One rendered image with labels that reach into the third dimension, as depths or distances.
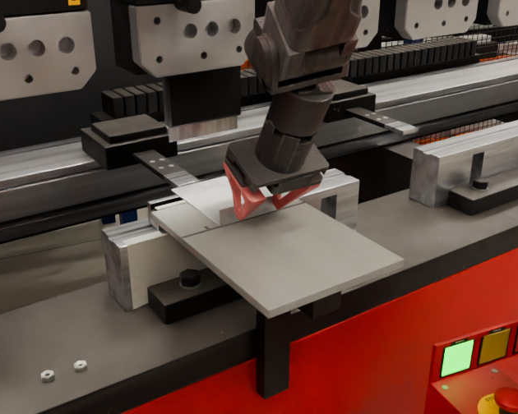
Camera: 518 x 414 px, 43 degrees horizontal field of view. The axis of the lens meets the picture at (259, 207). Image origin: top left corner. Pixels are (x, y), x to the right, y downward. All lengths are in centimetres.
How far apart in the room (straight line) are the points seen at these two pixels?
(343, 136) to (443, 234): 35
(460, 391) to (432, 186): 38
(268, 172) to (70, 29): 25
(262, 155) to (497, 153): 63
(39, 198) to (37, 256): 187
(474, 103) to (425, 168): 47
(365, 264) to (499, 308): 53
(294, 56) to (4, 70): 29
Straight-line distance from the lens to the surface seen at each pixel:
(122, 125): 106
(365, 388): 104
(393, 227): 108
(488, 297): 117
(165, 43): 75
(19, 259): 292
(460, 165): 118
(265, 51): 60
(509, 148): 127
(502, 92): 167
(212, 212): 82
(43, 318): 88
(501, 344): 96
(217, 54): 78
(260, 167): 71
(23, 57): 70
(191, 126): 84
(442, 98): 150
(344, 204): 100
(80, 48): 71
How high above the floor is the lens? 135
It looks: 25 degrees down
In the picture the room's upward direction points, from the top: straight up
